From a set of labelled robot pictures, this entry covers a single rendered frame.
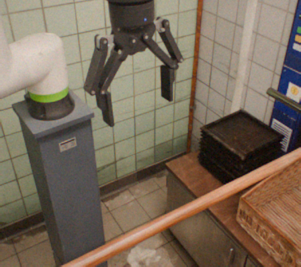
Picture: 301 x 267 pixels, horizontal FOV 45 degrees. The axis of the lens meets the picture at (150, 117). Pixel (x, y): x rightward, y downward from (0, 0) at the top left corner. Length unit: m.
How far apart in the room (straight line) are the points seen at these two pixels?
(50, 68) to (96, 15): 0.84
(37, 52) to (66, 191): 0.52
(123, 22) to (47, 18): 1.24
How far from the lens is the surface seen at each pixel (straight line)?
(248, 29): 1.94
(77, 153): 1.26
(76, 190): 1.36
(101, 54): 0.59
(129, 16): 0.58
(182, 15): 2.17
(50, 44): 1.08
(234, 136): 1.76
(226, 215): 1.70
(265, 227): 1.54
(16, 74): 1.03
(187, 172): 1.86
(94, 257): 0.79
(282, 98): 1.38
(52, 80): 1.11
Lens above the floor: 1.85
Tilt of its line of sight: 35 degrees down
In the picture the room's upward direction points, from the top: straight up
